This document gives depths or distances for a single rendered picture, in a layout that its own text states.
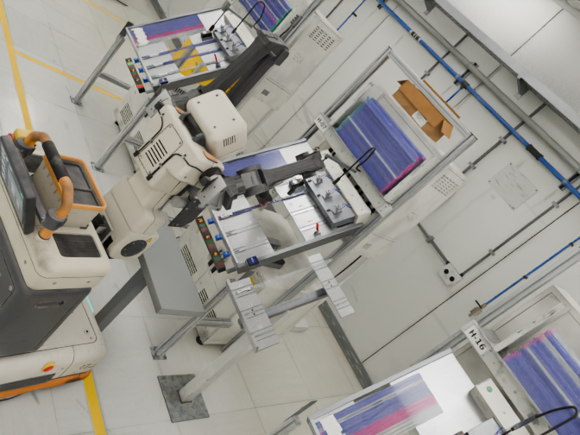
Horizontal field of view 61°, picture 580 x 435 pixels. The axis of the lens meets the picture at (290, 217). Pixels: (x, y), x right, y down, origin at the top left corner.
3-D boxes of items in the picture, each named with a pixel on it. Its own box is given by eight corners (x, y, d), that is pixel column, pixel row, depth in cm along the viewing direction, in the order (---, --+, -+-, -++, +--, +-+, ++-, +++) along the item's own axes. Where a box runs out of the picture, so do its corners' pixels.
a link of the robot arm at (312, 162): (325, 144, 203) (334, 167, 203) (304, 154, 213) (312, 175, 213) (243, 167, 173) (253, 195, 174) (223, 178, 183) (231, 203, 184)
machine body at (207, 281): (195, 349, 287) (266, 286, 265) (160, 255, 324) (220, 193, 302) (266, 349, 338) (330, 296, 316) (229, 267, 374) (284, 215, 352)
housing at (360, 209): (353, 231, 266) (358, 216, 255) (312, 169, 292) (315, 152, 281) (365, 227, 269) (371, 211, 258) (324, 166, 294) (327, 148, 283)
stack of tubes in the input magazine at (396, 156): (381, 193, 251) (422, 157, 241) (333, 129, 277) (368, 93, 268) (392, 199, 261) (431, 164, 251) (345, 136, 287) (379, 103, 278)
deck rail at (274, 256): (237, 274, 242) (238, 267, 237) (236, 271, 243) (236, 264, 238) (362, 231, 266) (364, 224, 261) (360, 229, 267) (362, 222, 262)
